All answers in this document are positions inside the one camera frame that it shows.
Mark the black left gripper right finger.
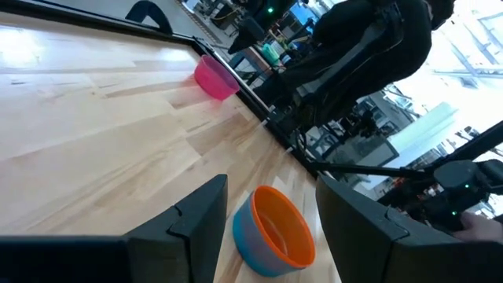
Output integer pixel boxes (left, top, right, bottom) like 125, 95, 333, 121
316, 175, 453, 283

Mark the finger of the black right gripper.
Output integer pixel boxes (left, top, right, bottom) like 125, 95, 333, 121
227, 17, 267, 55

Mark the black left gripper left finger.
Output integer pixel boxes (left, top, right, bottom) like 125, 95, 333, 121
126, 174, 229, 283

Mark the teal plastic bowl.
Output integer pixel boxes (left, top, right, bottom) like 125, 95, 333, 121
232, 191, 306, 278

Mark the pink plastic bowl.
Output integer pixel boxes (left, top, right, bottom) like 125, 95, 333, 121
193, 54, 241, 101

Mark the orange plastic bowl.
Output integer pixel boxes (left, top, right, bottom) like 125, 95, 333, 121
250, 185, 317, 270

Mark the teal container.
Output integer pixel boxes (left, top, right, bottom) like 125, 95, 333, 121
262, 42, 281, 66

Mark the person's hand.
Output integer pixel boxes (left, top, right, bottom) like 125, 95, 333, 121
451, 211, 503, 244

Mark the black frame bracket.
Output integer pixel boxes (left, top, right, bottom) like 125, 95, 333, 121
124, 0, 174, 35

